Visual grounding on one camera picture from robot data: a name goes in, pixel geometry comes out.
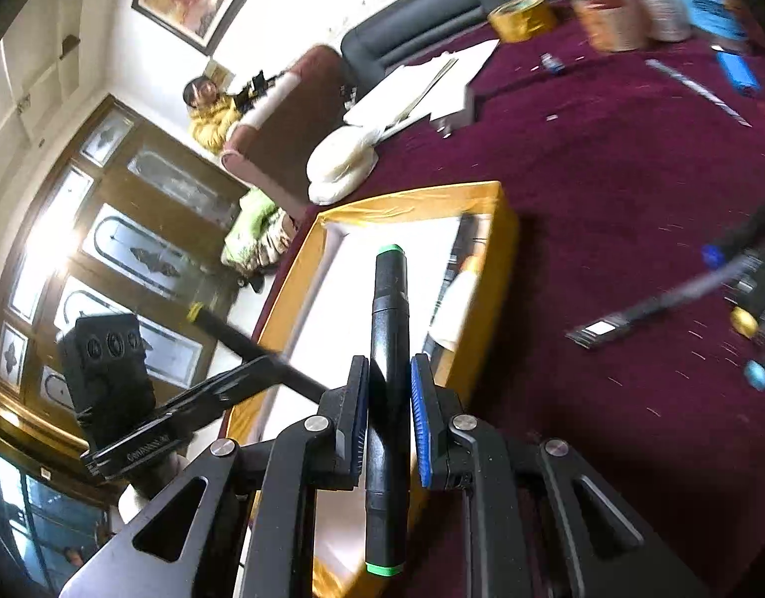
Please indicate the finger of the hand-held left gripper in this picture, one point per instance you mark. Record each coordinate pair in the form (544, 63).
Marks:
(233, 389)

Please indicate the small blue oval object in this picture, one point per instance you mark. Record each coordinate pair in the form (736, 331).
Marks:
(756, 375)

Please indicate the small blue cap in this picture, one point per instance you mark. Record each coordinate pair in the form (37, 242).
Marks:
(553, 63)

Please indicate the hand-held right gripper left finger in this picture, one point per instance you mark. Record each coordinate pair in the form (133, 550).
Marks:
(359, 417)

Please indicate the black sofa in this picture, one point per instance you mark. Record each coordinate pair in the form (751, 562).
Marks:
(419, 6)

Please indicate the orange jar white label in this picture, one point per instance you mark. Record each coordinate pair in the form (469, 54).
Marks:
(609, 22)

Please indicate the green blanket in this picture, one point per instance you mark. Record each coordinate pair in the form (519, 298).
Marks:
(251, 237)

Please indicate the black marker green caps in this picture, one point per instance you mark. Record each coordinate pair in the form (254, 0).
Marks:
(388, 324)

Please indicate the white plastic bottle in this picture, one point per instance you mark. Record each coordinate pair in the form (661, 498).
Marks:
(460, 305)

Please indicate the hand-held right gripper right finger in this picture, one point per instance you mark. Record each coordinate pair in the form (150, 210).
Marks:
(419, 423)

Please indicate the white cloth bundle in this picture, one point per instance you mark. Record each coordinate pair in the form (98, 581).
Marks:
(338, 165)

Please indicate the small wall plaque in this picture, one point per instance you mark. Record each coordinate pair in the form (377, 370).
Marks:
(219, 71)

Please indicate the blue battery pack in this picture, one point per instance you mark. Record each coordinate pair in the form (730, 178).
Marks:
(738, 73)

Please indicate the silver blue pen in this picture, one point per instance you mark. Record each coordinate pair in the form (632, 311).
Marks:
(694, 90)

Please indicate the gold tape roll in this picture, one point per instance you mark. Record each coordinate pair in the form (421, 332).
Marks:
(522, 18)

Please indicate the black marker yellow caps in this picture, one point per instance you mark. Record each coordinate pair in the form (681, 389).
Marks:
(233, 339)

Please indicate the wooden glass-panel door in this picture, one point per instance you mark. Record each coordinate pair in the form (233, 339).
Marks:
(139, 249)

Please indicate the yellow cardboard box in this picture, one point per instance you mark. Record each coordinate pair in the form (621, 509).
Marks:
(482, 199)

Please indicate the small yellow oval object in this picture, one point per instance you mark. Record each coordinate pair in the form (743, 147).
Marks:
(745, 321)

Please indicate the white paper stack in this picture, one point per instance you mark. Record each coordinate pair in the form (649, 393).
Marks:
(419, 87)

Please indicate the maroon armchair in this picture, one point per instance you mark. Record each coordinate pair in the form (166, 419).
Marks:
(289, 137)

